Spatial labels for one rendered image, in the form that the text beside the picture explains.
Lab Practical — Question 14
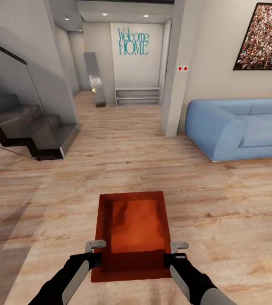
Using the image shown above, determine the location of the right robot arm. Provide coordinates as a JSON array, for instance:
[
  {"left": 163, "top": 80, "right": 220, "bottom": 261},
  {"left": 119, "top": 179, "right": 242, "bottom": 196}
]
[{"left": 163, "top": 241, "right": 238, "bottom": 305}]

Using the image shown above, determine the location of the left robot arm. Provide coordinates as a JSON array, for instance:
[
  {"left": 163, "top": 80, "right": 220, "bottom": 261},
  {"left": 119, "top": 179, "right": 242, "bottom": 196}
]
[{"left": 28, "top": 239, "right": 106, "bottom": 305}]

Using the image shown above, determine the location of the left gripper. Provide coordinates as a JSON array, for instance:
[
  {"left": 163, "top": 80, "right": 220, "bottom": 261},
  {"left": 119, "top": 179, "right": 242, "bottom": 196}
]
[{"left": 86, "top": 252, "right": 102, "bottom": 270}]

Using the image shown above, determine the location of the storage box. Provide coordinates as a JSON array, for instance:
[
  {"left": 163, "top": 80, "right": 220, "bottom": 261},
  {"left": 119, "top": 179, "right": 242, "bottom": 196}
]
[{"left": 91, "top": 191, "right": 172, "bottom": 283}]

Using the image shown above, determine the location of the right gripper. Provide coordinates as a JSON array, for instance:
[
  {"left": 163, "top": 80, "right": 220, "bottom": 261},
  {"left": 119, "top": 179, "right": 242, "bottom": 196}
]
[{"left": 163, "top": 253, "right": 187, "bottom": 269}]

